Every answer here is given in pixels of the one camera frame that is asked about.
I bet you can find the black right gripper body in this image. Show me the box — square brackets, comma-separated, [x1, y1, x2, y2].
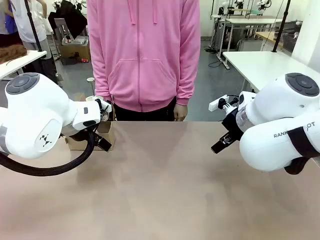
[221, 109, 244, 141]

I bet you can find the small cardboard box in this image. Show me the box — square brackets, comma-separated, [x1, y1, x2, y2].
[64, 120, 117, 152]

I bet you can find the person's right hand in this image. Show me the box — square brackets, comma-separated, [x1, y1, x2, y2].
[110, 101, 118, 122]

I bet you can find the person's left hand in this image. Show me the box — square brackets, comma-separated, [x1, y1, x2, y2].
[173, 104, 189, 122]

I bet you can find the white power strip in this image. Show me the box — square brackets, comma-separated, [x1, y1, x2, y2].
[208, 93, 240, 113]

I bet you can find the round white stool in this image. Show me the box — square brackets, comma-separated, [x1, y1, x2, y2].
[85, 77, 96, 97]

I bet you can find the large white table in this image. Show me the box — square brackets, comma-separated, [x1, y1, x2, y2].
[221, 50, 320, 94]

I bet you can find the brown cardboard box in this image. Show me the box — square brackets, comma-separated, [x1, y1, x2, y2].
[59, 35, 91, 65]

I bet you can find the person in pink hoodie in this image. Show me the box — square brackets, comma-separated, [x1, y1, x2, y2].
[86, 0, 202, 122]

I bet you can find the black mesh basket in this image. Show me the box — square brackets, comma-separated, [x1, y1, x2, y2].
[281, 33, 299, 54]

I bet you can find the white workbench with metal legs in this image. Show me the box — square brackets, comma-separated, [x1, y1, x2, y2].
[209, 14, 285, 60]

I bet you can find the white table with brown fur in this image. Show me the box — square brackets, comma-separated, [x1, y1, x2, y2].
[0, 49, 48, 81]

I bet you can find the brown furry cloth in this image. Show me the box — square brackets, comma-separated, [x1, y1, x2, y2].
[0, 44, 28, 65]

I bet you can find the black hanging cloth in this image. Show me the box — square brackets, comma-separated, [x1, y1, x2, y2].
[48, 0, 89, 41]

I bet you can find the bystander in white shirt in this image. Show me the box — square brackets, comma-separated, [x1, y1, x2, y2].
[10, 0, 61, 86]

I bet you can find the bystander in blue shirt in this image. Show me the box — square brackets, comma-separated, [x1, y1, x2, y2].
[0, 0, 18, 48]

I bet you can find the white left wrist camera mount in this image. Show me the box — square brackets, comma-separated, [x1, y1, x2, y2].
[94, 98, 113, 122]

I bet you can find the black braided cable sleeve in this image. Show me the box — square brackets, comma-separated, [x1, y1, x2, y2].
[0, 129, 98, 177]

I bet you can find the black strap on right arm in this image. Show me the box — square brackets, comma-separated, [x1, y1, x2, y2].
[283, 126, 320, 176]

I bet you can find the black camera stand pole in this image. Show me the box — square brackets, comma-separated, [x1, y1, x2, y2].
[24, 0, 44, 53]
[271, 0, 292, 53]

